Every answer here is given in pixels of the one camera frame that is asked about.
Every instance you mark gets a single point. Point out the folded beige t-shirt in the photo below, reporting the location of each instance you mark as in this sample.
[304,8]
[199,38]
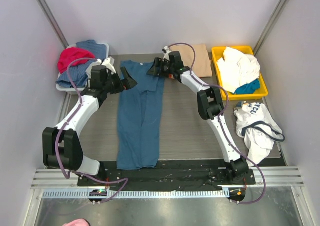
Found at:
[202,65]

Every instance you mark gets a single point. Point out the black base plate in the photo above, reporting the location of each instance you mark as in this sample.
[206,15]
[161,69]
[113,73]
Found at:
[177,175]

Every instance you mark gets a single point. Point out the right aluminium frame post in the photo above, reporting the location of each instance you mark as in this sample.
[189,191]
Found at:
[279,8]

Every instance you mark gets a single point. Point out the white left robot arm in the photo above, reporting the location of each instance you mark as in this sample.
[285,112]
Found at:
[61,144]

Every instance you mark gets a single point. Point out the slotted cable duct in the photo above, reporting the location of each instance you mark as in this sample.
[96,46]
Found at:
[96,194]

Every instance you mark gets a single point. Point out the dark blue t-shirt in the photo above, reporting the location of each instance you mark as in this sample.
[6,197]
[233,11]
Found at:
[139,118]

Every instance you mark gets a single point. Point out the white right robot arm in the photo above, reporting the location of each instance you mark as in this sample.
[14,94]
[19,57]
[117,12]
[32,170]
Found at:
[210,108]

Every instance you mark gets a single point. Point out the left aluminium frame post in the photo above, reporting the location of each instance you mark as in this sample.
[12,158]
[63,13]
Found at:
[53,22]

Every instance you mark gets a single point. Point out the blue checked shirt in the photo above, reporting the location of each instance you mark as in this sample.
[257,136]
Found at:
[74,62]

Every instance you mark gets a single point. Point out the aluminium frame post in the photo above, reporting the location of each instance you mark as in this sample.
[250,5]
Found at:
[279,8]
[53,22]

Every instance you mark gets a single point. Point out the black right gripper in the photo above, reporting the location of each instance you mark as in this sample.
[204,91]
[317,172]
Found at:
[162,66]

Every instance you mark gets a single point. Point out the pink object at bottom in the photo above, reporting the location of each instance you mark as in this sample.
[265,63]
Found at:
[78,222]

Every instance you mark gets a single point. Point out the aluminium rail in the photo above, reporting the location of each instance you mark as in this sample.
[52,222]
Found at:
[282,176]

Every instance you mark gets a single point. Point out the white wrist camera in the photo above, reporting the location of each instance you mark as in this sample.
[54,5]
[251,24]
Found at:
[166,51]
[108,63]

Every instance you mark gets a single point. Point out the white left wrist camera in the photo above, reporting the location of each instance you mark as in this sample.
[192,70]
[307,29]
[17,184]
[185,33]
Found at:
[108,63]

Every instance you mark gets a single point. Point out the pink red garment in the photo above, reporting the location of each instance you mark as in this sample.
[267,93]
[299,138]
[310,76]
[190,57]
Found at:
[71,54]

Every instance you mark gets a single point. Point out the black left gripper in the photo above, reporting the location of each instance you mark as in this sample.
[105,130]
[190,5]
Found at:
[119,81]

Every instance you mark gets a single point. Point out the white printed t-shirt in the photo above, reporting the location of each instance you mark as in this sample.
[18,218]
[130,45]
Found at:
[260,131]

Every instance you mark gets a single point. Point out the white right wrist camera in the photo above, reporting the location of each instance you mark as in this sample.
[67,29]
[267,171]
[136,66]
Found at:
[166,51]

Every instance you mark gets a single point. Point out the grey garment in bin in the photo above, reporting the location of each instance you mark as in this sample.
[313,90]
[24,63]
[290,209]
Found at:
[88,70]

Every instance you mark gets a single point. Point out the white t-shirt in tray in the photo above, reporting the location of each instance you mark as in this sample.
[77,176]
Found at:
[237,69]

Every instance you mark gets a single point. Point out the teal garment in tray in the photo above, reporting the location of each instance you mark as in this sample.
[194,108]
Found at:
[249,88]

